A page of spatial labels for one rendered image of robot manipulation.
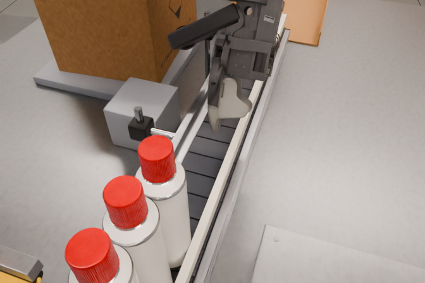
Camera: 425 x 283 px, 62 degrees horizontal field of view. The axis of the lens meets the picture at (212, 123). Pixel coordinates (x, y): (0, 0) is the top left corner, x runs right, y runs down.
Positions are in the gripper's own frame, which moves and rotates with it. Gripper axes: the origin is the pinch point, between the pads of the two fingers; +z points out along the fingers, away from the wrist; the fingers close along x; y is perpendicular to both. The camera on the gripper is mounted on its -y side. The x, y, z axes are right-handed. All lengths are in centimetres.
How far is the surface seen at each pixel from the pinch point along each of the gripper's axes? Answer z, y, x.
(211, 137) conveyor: 3.7, -0.8, 4.5
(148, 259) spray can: 6.9, 2.3, -25.8
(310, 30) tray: -17, 11, 51
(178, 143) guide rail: 1.5, -2.4, -8.0
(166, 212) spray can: 3.8, 2.2, -22.4
